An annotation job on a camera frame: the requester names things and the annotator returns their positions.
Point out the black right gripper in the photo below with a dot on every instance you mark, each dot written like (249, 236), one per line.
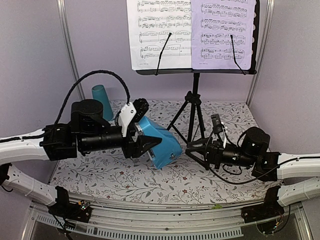
(214, 152)

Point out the green tape piece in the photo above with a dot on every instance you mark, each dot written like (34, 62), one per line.
(216, 206)

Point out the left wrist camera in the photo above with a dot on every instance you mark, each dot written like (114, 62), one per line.
(130, 114)

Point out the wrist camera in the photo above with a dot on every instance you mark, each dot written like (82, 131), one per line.
(130, 114)
(218, 125)

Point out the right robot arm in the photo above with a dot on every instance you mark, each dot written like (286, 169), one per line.
(251, 152)

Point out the aluminium frame post right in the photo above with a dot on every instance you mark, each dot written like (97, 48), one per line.
(265, 19)

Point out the black music stand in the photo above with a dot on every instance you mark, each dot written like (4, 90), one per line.
(193, 97)

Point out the blue metronome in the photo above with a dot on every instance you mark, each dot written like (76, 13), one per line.
(160, 144)

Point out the sheet music booklet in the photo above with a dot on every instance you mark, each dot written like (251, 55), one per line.
(160, 34)

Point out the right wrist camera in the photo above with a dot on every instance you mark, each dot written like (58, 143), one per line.
(218, 125)

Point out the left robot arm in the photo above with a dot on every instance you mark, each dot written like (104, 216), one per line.
(86, 132)

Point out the floral table mat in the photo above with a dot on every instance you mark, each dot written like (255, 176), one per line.
(107, 174)

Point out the purple sheet music page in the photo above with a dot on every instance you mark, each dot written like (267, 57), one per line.
(222, 34)

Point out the teal ceramic vase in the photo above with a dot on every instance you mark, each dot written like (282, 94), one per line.
(99, 93)

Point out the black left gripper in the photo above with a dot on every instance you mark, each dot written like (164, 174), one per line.
(135, 148)

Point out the aluminium front rail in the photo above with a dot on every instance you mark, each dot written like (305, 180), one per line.
(125, 220)

